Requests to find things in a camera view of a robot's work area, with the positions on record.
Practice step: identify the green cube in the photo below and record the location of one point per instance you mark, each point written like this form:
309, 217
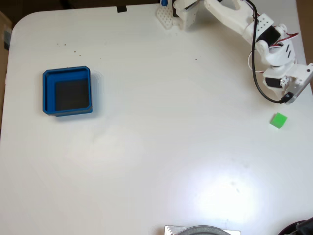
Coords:
278, 120

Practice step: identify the blue square box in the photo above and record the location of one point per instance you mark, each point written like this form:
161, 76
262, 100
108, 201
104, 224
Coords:
49, 98

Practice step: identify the blue clamp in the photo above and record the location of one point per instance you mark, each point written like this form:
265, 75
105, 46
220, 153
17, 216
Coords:
163, 2

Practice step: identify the black object with dark rim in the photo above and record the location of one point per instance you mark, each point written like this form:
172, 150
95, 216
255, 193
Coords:
305, 227

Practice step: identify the grey round object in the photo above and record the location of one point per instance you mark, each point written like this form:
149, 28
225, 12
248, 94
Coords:
205, 231

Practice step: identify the black tape strip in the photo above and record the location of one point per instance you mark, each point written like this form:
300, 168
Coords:
121, 9

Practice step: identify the silver flat plate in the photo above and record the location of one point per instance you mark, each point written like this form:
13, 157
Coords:
171, 230

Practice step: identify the silver camera box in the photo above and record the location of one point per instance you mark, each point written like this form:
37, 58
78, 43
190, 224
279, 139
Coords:
302, 83

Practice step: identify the white perforated base plate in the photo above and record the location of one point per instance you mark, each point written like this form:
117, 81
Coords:
166, 18

